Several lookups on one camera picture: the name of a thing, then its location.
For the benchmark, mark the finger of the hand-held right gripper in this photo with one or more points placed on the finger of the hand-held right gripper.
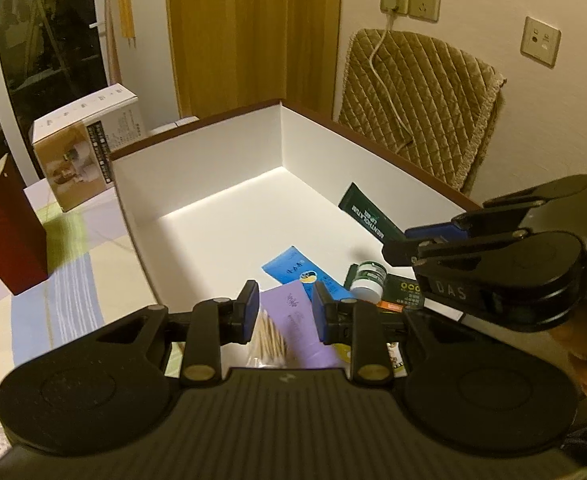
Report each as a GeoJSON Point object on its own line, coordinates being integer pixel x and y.
{"type": "Point", "coordinates": [403, 254]}
{"type": "Point", "coordinates": [431, 231]}

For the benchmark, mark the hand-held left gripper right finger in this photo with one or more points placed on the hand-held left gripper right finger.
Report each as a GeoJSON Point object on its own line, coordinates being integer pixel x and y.
{"type": "Point", "coordinates": [322, 316]}

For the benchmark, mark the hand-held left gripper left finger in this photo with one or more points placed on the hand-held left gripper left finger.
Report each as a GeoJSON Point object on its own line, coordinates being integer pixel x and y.
{"type": "Point", "coordinates": [248, 312]}

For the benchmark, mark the purple packet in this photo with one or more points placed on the purple packet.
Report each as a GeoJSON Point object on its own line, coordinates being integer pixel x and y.
{"type": "Point", "coordinates": [298, 325]}

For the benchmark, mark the bundle of wooden toothpicks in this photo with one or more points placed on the bundle of wooden toothpicks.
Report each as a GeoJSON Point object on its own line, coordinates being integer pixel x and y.
{"type": "Point", "coordinates": [271, 342]}

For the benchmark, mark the blue packet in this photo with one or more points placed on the blue packet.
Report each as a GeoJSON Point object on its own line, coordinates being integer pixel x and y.
{"type": "Point", "coordinates": [293, 270]}

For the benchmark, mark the dark green tube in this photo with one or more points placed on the dark green tube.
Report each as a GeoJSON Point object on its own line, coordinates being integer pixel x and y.
{"type": "Point", "coordinates": [368, 212]}

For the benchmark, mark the white container box brown rim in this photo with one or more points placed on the white container box brown rim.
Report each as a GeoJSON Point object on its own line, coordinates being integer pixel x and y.
{"type": "Point", "coordinates": [223, 195]}

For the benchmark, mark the person's right hand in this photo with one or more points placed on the person's right hand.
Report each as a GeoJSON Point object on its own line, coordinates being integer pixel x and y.
{"type": "Point", "coordinates": [581, 355]}

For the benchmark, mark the white bottle green label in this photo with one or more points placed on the white bottle green label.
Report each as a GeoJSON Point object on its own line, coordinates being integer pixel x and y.
{"type": "Point", "coordinates": [368, 280]}

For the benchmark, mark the small white packet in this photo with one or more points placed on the small white packet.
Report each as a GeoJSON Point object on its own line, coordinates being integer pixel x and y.
{"type": "Point", "coordinates": [396, 360]}

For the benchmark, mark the quilted tan chair cover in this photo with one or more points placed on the quilted tan chair cover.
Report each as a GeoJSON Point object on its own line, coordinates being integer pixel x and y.
{"type": "Point", "coordinates": [423, 95]}

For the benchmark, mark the checkered tablecloth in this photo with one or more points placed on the checkered tablecloth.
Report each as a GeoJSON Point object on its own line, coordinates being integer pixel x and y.
{"type": "Point", "coordinates": [73, 290]}

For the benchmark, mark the white product carton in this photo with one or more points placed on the white product carton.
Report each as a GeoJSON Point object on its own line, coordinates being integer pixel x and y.
{"type": "Point", "coordinates": [88, 145]}

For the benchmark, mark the white charger plug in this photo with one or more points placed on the white charger plug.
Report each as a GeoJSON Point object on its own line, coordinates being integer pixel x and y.
{"type": "Point", "coordinates": [391, 2]}

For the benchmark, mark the dark red paper bag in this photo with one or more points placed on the dark red paper bag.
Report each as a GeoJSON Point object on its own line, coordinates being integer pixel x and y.
{"type": "Point", "coordinates": [3, 230]}

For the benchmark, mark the wooden board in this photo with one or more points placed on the wooden board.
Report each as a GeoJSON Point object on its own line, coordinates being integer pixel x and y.
{"type": "Point", "coordinates": [127, 7]}

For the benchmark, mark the glass sliding door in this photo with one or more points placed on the glass sliding door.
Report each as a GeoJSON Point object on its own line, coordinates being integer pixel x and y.
{"type": "Point", "coordinates": [38, 35]}

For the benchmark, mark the beige wall outlet panel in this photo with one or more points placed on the beige wall outlet panel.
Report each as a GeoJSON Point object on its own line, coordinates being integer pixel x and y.
{"type": "Point", "coordinates": [540, 41]}

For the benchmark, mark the empty wall socket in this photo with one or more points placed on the empty wall socket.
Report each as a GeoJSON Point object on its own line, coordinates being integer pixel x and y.
{"type": "Point", "coordinates": [424, 2]}

